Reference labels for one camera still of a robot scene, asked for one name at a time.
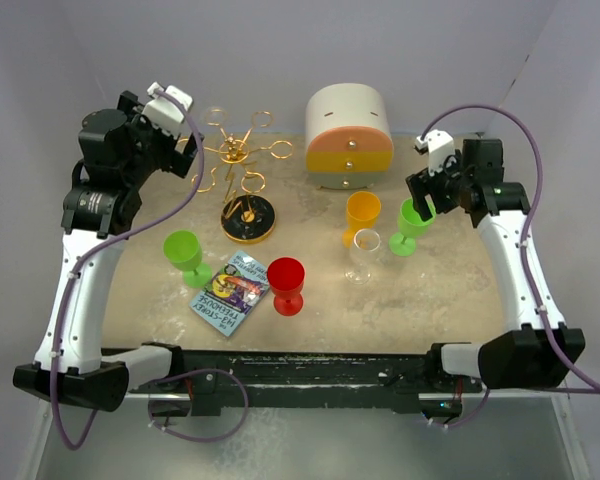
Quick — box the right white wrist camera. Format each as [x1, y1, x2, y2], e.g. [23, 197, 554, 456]
[414, 129, 455, 176]

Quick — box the green plastic goblet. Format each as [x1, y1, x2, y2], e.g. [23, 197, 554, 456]
[389, 198, 436, 257]
[163, 230, 212, 288]

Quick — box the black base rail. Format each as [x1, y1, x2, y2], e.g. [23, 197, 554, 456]
[135, 350, 482, 416]

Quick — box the blue treehouse book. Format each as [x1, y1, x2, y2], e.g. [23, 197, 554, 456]
[189, 250, 270, 337]

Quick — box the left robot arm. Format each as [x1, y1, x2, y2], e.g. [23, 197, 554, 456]
[13, 83, 204, 412]

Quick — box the orange plastic goblet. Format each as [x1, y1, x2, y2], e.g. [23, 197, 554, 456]
[342, 191, 382, 248]

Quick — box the gold wine glass rack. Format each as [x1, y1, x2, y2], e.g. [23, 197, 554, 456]
[199, 111, 294, 245]

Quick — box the red plastic goblet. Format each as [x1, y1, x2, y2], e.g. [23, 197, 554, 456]
[267, 257, 305, 316]

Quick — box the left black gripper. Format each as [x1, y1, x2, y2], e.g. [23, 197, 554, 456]
[118, 92, 201, 188]

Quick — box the pastel mini drawer chest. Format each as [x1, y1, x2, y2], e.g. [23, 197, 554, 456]
[305, 83, 394, 190]

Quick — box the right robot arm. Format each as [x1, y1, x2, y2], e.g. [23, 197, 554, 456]
[405, 130, 585, 391]

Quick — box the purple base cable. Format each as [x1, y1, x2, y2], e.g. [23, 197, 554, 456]
[147, 367, 251, 443]

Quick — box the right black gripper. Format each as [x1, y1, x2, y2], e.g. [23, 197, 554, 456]
[408, 149, 473, 220]

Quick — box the clear wine glass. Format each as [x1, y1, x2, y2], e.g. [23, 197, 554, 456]
[345, 228, 381, 285]
[200, 106, 229, 129]

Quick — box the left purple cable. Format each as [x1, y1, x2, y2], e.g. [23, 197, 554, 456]
[49, 87, 207, 450]

